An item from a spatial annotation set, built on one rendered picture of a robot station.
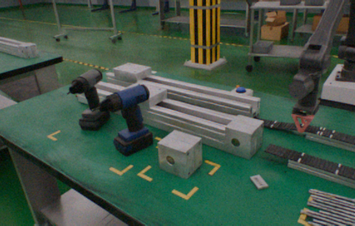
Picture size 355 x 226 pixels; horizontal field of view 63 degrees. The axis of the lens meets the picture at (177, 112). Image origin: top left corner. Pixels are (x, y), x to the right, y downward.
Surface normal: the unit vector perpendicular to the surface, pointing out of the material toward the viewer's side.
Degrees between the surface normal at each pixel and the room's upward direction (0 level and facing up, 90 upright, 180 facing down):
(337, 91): 90
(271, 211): 0
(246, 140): 90
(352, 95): 90
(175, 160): 90
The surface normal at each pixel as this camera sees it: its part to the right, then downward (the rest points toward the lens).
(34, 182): 0.79, 0.24
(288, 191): -0.05, -0.89
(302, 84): -0.70, 0.35
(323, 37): -0.54, -0.39
